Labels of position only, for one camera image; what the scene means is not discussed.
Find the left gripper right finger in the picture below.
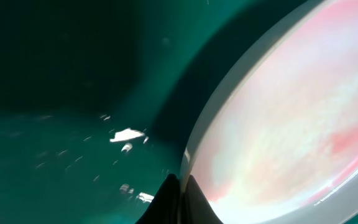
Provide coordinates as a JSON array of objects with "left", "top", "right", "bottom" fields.
[{"left": 181, "top": 175, "right": 223, "bottom": 224}]

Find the light blue plate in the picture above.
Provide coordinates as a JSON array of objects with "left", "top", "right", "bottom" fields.
[{"left": 180, "top": 0, "right": 358, "bottom": 223}]

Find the teal plastic tray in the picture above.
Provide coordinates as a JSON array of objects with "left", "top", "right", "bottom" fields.
[{"left": 0, "top": 0, "right": 358, "bottom": 224}]

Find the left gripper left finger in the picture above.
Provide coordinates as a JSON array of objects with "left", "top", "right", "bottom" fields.
[{"left": 135, "top": 174, "right": 180, "bottom": 224}]

